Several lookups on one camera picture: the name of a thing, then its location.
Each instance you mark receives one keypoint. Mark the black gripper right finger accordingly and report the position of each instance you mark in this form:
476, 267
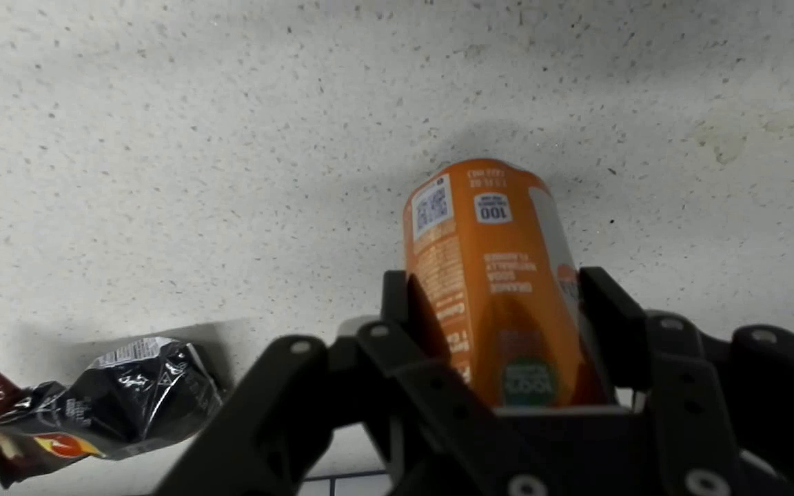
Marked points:
691, 404

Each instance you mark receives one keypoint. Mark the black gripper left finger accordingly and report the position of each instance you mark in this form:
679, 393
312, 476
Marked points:
397, 395

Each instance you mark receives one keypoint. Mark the orange soda can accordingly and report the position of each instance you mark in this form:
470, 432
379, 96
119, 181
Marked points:
497, 267

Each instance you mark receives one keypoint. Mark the dark crumpled chip bag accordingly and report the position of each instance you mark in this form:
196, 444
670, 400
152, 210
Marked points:
111, 404

